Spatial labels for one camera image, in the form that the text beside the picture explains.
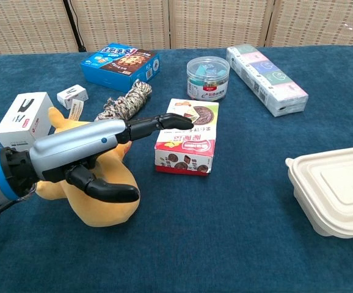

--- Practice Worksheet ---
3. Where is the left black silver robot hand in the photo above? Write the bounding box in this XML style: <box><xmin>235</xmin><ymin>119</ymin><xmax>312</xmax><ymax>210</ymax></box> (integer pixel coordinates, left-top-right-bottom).
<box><xmin>29</xmin><ymin>112</ymin><xmax>194</xmax><ymax>204</ymax></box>

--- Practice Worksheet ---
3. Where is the yellow plush toy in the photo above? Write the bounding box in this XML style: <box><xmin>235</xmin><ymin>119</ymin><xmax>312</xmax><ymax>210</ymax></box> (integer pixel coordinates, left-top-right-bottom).
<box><xmin>35</xmin><ymin>99</ymin><xmax>141</xmax><ymax>228</ymax></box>

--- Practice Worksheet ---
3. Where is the small white staples box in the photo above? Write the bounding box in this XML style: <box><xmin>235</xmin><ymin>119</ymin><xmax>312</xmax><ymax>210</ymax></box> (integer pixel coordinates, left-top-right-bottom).
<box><xmin>56</xmin><ymin>84</ymin><xmax>89</xmax><ymax>110</ymax></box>

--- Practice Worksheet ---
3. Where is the large white stapler box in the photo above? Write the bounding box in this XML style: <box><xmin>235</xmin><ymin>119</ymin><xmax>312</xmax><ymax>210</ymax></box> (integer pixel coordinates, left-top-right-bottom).
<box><xmin>0</xmin><ymin>92</ymin><xmax>54</xmax><ymax>153</ymax></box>

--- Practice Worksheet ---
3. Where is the blue chocolate cookie box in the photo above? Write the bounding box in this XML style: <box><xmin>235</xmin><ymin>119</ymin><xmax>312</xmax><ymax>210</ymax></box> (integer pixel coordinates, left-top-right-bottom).
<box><xmin>80</xmin><ymin>42</ymin><xmax>161</xmax><ymax>93</ymax></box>

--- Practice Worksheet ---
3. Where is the red white snack box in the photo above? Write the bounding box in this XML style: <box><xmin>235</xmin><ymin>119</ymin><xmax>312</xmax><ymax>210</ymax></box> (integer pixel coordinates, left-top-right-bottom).
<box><xmin>154</xmin><ymin>98</ymin><xmax>220</xmax><ymax>177</ymax></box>

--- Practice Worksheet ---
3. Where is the black tripod stand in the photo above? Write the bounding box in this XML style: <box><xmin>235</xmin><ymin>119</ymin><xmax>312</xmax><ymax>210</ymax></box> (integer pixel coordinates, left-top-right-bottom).
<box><xmin>62</xmin><ymin>0</ymin><xmax>87</xmax><ymax>52</ymax></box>

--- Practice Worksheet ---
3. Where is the clear jar of binder clips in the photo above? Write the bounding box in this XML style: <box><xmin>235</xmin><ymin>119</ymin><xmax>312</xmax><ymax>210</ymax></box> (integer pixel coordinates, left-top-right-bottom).
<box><xmin>186</xmin><ymin>56</ymin><xmax>231</xmax><ymax>101</ymax></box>

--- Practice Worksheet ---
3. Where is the blue table mat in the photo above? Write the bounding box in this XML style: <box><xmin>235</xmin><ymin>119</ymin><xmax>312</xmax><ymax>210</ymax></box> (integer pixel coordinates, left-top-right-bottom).
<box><xmin>0</xmin><ymin>45</ymin><xmax>353</xmax><ymax>293</ymax></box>

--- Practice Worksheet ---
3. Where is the bamboo folding screen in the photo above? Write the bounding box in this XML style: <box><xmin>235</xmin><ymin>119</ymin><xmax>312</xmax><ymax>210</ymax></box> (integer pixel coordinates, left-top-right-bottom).
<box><xmin>0</xmin><ymin>0</ymin><xmax>353</xmax><ymax>56</ymax></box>

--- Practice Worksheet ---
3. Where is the long pastel tissue pack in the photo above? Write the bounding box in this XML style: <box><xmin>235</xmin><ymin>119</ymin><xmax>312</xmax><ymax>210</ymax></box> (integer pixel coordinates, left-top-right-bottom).
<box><xmin>225</xmin><ymin>44</ymin><xmax>309</xmax><ymax>118</ymax></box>

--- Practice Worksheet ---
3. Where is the beige lidded lunch box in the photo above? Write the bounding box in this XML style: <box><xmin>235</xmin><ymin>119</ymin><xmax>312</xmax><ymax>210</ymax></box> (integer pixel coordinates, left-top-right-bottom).
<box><xmin>285</xmin><ymin>145</ymin><xmax>353</xmax><ymax>239</ymax></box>

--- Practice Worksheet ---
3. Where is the braided multicolour rope bundle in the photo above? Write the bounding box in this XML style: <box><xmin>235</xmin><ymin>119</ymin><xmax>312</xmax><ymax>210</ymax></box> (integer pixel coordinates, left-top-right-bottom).
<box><xmin>94</xmin><ymin>79</ymin><xmax>153</xmax><ymax>123</ymax></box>

